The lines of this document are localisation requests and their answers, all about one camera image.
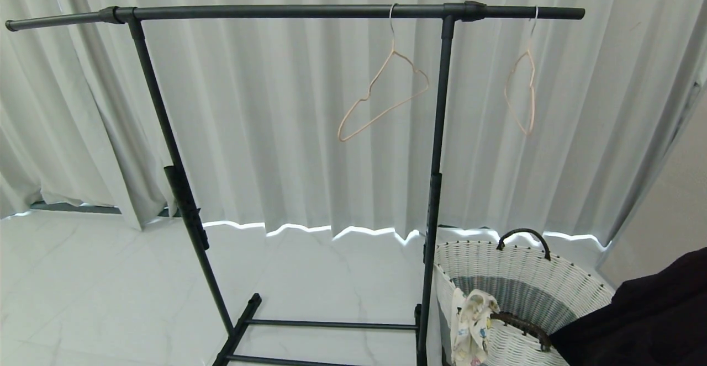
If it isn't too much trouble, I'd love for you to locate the white curtain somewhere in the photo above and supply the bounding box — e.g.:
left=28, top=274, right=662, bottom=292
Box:
left=0, top=0, right=707, bottom=248

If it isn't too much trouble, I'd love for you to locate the cream printed garment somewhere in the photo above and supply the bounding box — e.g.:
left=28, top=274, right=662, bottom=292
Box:
left=450, top=289, right=500, bottom=366

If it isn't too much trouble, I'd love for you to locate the black clothes rack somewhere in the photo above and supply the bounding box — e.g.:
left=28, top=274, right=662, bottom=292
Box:
left=4, top=1, right=586, bottom=366

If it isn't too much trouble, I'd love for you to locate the white laundry basket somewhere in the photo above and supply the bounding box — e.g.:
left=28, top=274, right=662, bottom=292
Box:
left=434, top=228, right=615, bottom=366

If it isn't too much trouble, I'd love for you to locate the pink clothes hanger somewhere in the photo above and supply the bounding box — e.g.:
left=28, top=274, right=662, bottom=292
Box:
left=338, top=4, right=430, bottom=142
left=504, top=6, right=539, bottom=136

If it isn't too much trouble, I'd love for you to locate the black garment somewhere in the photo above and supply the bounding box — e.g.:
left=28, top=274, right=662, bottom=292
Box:
left=550, top=247, right=707, bottom=366

